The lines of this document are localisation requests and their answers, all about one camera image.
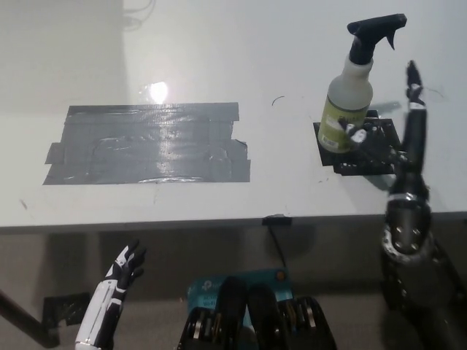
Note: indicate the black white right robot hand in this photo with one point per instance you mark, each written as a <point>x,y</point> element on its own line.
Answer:
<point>416,146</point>

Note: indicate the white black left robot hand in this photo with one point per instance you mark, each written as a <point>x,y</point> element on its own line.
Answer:
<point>107,295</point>

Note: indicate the spray bottle with green label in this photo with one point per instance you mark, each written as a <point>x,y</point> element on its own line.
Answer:
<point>346,95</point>

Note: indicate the black tape square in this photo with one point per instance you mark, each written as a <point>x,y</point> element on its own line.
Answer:
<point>379,135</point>

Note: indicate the black table leg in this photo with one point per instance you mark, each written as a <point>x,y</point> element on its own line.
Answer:
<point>25,319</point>

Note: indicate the teal router box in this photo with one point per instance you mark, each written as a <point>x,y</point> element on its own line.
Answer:
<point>204,289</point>

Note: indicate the small black edge clip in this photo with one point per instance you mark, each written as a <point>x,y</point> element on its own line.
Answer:
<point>276,220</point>

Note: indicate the grey duct tape patch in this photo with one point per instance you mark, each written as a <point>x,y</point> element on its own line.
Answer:
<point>146,149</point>

